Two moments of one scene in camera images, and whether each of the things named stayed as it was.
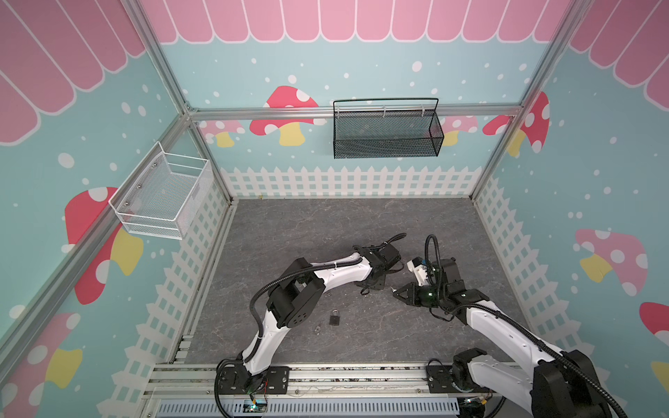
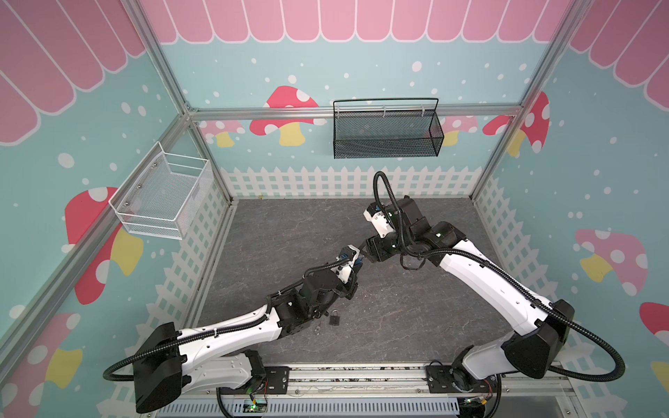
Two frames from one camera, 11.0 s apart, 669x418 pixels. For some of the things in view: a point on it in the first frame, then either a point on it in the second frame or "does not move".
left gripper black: x=380 y=286 -> x=351 y=286
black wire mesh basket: x=387 y=127 does not move
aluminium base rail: x=336 y=379 does not move
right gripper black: x=418 y=293 -> x=381 y=248
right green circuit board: x=475 y=402 does not move
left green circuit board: x=260 y=406 does not move
